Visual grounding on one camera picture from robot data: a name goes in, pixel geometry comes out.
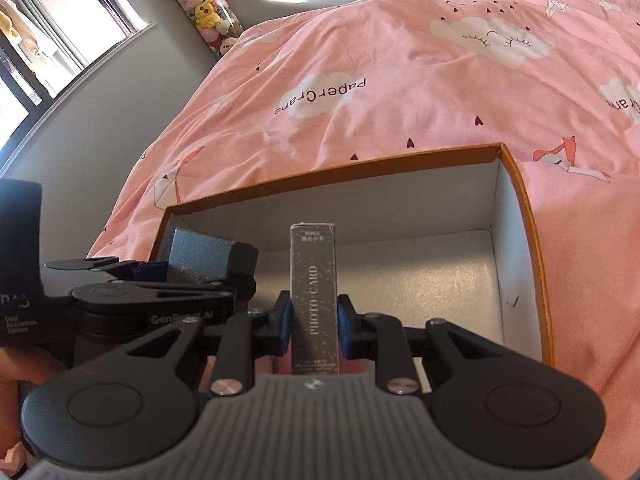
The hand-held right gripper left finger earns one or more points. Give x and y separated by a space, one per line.
285 321

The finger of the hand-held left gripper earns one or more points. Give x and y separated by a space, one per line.
200 294
150 270

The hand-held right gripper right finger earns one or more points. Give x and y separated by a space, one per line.
345 322

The speckled grey card box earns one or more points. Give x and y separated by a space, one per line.
314 300

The dark blue-grey box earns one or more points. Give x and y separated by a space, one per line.
205 255

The orange cardboard box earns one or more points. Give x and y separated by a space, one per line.
425 280

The person's left hand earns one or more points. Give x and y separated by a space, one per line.
30 367

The window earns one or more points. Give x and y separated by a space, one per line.
35 80

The pink cloud-print blanket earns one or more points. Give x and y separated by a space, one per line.
400 85

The clear tube of plush toys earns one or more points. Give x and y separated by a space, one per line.
210 10

